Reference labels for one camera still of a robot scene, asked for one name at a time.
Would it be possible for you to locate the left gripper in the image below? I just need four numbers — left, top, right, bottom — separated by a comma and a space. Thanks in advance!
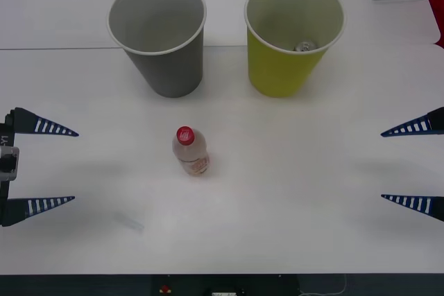
0, 111, 76, 227

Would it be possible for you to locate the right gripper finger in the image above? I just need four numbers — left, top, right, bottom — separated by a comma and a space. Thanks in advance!
380, 106, 444, 137
380, 193, 444, 223

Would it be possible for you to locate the white cable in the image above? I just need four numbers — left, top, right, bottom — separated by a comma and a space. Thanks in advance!
300, 274, 348, 296

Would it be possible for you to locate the clear bottle with red cap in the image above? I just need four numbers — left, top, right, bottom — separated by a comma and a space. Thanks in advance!
171, 125, 212, 178

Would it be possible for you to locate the grey plastic waste bin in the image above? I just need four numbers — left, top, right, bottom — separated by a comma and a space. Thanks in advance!
106, 0, 208, 98

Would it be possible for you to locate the silver drink can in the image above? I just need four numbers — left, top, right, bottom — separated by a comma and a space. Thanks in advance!
294, 41, 318, 53

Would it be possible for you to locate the red object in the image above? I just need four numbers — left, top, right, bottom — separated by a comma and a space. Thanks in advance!
427, 0, 444, 48

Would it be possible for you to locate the dark robot base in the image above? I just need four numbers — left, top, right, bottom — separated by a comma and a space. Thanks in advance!
0, 273, 444, 296

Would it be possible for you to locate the yellow-green plastic waste bin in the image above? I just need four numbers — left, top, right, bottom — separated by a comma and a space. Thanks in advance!
244, 0, 346, 98

